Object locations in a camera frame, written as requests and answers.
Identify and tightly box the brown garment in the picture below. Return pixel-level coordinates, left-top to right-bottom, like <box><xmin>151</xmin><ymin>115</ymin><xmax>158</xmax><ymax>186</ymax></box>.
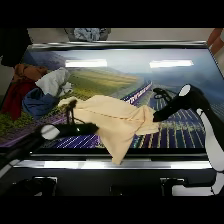
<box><xmin>12</xmin><ymin>63</ymin><xmax>50</xmax><ymax>85</ymax></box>

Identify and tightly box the person's forearm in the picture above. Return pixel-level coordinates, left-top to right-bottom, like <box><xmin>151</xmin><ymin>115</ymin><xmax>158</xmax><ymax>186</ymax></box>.
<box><xmin>206</xmin><ymin>27</ymin><xmax>224</xmax><ymax>57</ymax></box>

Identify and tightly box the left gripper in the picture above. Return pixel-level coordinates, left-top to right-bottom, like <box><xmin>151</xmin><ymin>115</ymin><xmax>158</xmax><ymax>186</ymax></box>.
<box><xmin>74</xmin><ymin>122</ymin><xmax>100</xmax><ymax>137</ymax></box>

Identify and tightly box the light grey garment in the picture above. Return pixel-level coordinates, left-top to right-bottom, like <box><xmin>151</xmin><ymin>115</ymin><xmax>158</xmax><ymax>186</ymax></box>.
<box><xmin>34</xmin><ymin>66</ymin><xmax>74</xmax><ymax>98</ymax></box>

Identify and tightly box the silver frame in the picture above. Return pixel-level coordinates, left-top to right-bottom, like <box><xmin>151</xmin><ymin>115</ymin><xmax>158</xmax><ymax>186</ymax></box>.
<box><xmin>0</xmin><ymin>158</ymin><xmax>224</xmax><ymax>197</ymax></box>

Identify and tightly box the cream shirt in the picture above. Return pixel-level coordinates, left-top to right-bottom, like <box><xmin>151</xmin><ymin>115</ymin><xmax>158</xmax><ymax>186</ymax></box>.
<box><xmin>57</xmin><ymin>94</ymin><xmax>162</xmax><ymax>166</ymax></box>

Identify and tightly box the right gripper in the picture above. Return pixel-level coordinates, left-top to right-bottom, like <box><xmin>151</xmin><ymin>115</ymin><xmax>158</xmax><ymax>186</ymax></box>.
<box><xmin>152</xmin><ymin>99</ymin><xmax>180</xmax><ymax>123</ymax></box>

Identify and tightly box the grey blue garment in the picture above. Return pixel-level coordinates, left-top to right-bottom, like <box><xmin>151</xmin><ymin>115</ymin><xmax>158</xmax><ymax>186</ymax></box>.
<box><xmin>65</xmin><ymin>27</ymin><xmax>112</xmax><ymax>43</ymax></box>

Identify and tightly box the red garment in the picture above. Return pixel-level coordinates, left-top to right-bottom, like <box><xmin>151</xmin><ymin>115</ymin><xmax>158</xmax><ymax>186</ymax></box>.
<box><xmin>1</xmin><ymin>79</ymin><xmax>38</xmax><ymax>121</ymax></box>

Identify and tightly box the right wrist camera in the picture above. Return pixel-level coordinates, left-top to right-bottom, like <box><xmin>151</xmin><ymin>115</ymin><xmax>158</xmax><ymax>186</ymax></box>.
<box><xmin>152</xmin><ymin>87</ymin><xmax>176</xmax><ymax>103</ymax></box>

